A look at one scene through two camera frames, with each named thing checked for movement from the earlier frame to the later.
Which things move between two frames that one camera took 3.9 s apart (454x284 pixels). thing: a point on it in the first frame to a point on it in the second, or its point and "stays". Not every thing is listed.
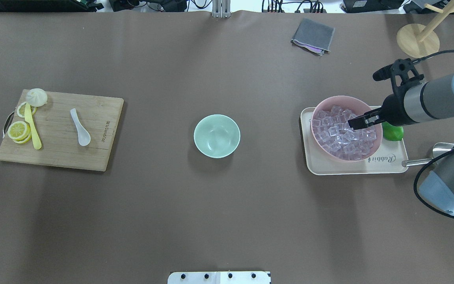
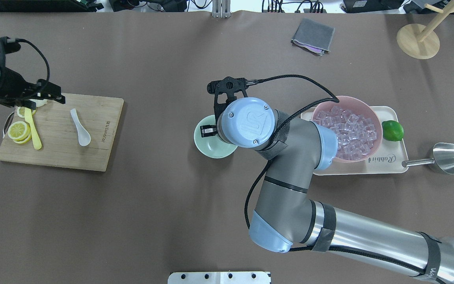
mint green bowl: (216, 136) stays
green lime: (392, 133) stays
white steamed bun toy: (37, 97) stays
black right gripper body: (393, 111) to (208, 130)
